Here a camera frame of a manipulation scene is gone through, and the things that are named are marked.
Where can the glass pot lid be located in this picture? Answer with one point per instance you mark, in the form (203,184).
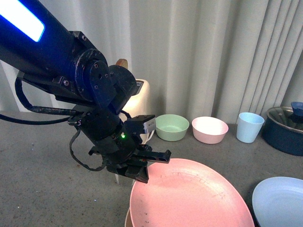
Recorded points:
(290,118)

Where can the grey curtain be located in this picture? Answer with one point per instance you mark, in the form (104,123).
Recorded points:
(214,58)

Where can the dark blue saucepan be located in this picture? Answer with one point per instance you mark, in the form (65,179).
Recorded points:
(282,139)

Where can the cream toaster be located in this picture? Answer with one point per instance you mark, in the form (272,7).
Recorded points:
(139,102)

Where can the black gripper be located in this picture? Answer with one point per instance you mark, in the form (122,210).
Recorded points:
(118,142)

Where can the pink bowl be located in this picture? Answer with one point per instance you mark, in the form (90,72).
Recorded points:
(209,130)

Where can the cream plate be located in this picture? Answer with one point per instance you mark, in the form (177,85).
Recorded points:
(128,220)

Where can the light blue plate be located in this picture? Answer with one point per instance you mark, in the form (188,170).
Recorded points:
(278,202)

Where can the bread slice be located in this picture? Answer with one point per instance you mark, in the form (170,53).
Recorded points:
(123,63)

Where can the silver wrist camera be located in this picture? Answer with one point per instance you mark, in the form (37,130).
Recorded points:
(147,123)

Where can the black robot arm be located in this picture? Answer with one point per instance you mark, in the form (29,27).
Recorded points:
(62,73)

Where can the pink plate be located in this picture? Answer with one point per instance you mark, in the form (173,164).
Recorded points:
(185,193)

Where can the green bowl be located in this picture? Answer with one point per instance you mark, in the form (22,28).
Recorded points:
(171,127)

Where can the light blue cup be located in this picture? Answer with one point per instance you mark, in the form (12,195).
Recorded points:
(249,125)

